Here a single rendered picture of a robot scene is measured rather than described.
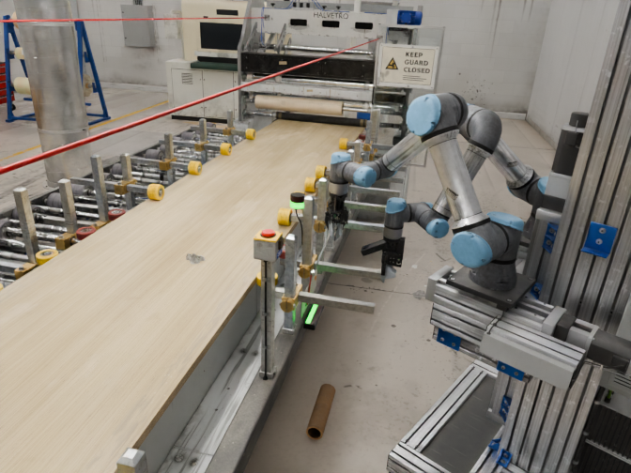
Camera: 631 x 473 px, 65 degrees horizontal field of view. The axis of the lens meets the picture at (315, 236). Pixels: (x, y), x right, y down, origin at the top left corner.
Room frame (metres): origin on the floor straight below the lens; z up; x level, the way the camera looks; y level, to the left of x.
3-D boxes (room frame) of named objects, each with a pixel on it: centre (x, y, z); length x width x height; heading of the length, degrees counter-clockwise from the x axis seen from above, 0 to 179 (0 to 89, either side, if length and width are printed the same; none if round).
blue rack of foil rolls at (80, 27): (8.08, 4.26, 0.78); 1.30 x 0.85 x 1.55; 80
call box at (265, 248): (1.33, 0.14, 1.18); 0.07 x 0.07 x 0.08; 78
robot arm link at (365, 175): (1.76, -0.16, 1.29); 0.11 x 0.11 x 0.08; 43
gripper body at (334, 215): (1.82, -0.08, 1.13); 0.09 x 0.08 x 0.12; 8
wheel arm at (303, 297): (1.61, -0.02, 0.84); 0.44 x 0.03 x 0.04; 78
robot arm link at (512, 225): (1.46, -0.59, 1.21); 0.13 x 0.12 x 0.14; 133
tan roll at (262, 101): (4.49, 0.00, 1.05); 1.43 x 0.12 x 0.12; 78
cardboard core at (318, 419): (1.87, -0.07, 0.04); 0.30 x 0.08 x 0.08; 168
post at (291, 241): (1.59, 0.08, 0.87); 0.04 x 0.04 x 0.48; 78
